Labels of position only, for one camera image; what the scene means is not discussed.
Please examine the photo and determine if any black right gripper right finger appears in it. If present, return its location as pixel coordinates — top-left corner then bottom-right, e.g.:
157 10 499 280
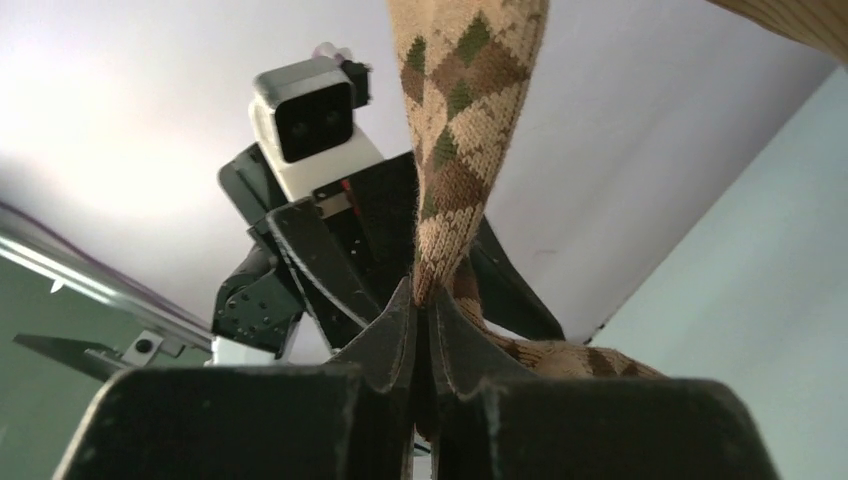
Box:
427 290 537 398

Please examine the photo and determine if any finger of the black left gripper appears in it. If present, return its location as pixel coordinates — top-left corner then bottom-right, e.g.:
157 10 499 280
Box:
470 217 566 340

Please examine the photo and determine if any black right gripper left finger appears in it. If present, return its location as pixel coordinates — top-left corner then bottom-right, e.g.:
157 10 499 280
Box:
328 277 417 394

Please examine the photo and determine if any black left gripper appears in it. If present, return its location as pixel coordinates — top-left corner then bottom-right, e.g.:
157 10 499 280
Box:
211 144 417 354

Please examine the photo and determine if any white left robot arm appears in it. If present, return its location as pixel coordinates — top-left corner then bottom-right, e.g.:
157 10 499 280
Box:
212 145 564 365

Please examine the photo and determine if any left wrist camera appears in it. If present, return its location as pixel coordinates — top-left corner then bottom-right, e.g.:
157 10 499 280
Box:
249 42 384 201

